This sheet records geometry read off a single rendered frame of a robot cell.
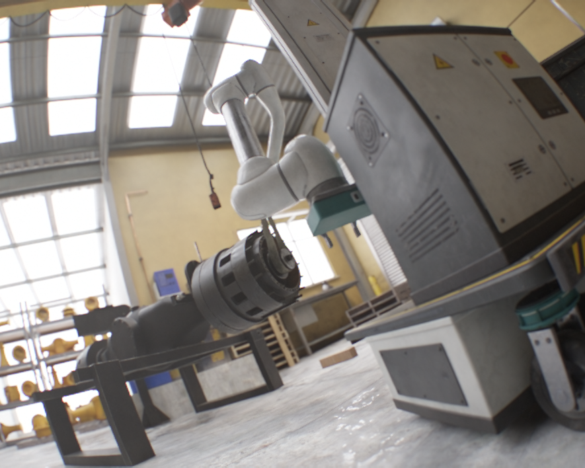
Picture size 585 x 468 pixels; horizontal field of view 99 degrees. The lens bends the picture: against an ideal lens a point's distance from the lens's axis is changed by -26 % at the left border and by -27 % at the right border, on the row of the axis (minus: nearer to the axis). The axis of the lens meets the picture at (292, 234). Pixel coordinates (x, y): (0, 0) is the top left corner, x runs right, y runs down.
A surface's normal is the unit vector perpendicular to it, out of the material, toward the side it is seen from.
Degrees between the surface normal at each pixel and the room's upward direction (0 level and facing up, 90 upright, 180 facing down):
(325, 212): 90
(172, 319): 90
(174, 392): 90
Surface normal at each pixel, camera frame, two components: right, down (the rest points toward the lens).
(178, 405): 0.46, -0.47
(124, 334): -0.51, -0.06
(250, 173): -0.40, -0.36
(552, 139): 0.11, -0.36
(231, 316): -0.09, 0.56
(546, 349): -0.91, 0.33
